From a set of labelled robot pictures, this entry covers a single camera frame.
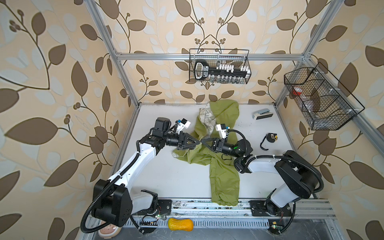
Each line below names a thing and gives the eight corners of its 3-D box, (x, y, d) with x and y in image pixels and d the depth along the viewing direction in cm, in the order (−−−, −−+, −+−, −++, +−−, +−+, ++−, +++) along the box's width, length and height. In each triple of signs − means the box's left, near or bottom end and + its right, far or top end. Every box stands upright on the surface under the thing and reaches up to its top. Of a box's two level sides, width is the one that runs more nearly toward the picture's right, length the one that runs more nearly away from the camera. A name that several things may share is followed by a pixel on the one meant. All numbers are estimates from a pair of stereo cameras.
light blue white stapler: (254, 120, 112) (256, 118, 109) (250, 113, 116) (251, 111, 114) (271, 116, 115) (273, 113, 112) (266, 110, 119) (267, 107, 117)
